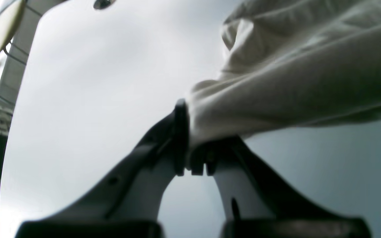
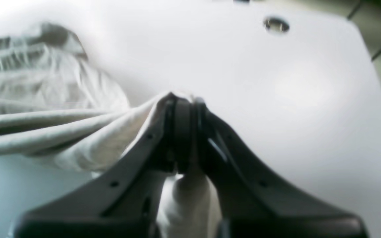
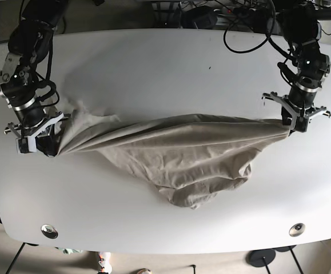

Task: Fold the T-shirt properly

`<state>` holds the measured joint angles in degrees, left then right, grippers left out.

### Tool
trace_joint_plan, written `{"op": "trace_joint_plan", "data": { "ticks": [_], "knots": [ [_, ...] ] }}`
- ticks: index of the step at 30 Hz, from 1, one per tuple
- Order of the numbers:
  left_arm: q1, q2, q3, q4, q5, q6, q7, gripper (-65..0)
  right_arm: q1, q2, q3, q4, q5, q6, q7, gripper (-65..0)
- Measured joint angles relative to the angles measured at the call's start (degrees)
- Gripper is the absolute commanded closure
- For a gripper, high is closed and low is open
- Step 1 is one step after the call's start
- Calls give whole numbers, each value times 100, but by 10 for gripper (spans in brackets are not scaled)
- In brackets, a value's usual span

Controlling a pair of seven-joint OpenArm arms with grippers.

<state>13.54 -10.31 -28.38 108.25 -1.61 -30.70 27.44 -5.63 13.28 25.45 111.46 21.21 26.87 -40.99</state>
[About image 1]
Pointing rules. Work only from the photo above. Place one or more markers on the beige T-shirt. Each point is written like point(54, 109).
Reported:
point(292, 63)

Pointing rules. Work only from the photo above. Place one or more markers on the table cable grommet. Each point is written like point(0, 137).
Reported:
point(102, 4)

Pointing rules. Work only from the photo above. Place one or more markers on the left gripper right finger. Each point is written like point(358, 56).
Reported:
point(259, 203)

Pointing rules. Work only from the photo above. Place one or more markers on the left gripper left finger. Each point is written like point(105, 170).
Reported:
point(126, 202)

